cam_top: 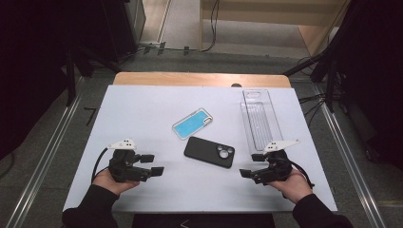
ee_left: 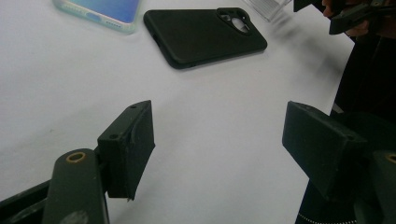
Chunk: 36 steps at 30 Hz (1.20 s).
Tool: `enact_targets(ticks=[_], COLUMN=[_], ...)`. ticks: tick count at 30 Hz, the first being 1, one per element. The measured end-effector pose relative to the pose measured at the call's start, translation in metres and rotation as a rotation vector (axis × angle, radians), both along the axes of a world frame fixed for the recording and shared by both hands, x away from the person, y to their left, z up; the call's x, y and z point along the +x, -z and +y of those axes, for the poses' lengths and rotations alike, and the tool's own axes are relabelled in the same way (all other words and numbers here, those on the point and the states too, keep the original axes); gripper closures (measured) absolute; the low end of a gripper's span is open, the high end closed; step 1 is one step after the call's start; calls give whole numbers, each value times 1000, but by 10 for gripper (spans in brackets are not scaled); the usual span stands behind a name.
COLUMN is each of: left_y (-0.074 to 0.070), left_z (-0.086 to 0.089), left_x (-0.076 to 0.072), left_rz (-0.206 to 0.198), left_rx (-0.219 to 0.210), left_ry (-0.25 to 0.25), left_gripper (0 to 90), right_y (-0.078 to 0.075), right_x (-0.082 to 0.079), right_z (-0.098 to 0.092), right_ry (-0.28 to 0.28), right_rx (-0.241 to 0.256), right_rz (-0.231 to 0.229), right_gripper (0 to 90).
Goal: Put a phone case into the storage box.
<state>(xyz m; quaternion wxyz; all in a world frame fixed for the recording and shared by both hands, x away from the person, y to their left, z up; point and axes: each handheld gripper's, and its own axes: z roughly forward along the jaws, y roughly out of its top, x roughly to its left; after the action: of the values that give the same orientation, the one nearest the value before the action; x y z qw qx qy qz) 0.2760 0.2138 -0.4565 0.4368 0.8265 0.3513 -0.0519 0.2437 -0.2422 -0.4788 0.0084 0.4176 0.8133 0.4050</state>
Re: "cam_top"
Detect dark curtain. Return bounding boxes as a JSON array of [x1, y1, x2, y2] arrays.
[[0, 0, 127, 160], [332, 0, 403, 170]]

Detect hand-held gripper cable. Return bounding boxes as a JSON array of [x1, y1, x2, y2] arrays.
[[90, 146, 110, 184], [289, 160, 316, 188]]

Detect light wooden shelf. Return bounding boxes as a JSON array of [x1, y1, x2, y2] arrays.
[[199, 0, 351, 58]]

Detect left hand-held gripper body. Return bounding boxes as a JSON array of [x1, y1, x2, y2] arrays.
[[106, 138, 153, 183]]

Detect right hand-held gripper cable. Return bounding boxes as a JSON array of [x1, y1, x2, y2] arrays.
[[289, 160, 316, 188]]

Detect blue phone case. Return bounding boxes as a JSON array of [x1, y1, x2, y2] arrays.
[[171, 107, 214, 141]]

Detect dark cabinet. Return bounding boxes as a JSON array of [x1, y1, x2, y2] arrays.
[[104, 0, 146, 61]]

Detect black hanging cable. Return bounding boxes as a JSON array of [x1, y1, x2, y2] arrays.
[[202, 0, 221, 52]]

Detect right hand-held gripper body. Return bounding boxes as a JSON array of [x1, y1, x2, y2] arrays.
[[252, 138, 301, 185]]

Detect black floor cables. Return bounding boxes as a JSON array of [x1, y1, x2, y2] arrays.
[[298, 93, 329, 125]]

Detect wooden table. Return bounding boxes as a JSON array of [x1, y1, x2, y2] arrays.
[[113, 71, 292, 88]]

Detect black phone case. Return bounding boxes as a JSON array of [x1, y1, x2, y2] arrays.
[[183, 136, 236, 169]]

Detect black metal stand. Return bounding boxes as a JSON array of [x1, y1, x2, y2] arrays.
[[283, 47, 337, 113], [65, 47, 122, 107]]

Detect person's left hand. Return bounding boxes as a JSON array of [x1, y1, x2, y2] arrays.
[[92, 167, 141, 197]]

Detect left hand-held gripper cable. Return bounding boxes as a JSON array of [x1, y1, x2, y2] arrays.
[[90, 146, 110, 184]]

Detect aluminium floor rail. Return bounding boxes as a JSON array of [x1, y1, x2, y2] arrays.
[[313, 85, 388, 228], [6, 75, 85, 228]]

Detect white board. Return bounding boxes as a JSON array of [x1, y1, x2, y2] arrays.
[[62, 85, 338, 213]]

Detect clear plastic tray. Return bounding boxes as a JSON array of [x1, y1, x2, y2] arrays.
[[240, 88, 284, 153]]

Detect person's right hand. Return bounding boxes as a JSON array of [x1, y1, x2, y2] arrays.
[[269, 169, 314, 204]]

